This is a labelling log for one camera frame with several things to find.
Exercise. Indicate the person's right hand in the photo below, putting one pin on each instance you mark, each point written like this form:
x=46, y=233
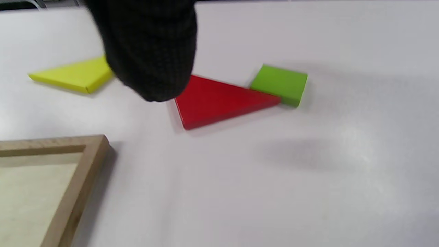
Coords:
x=147, y=48

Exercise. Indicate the yellow triangle tangram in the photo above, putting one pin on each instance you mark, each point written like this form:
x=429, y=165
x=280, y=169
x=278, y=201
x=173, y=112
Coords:
x=75, y=73

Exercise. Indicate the red triangle tangram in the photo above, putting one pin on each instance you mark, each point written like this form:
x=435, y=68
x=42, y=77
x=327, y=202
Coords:
x=212, y=103

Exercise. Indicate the green square tangram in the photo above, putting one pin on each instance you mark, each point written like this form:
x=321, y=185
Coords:
x=279, y=82

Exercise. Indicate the wooden square tangram tray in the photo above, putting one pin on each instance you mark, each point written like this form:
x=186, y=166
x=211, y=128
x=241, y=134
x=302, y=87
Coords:
x=79, y=178

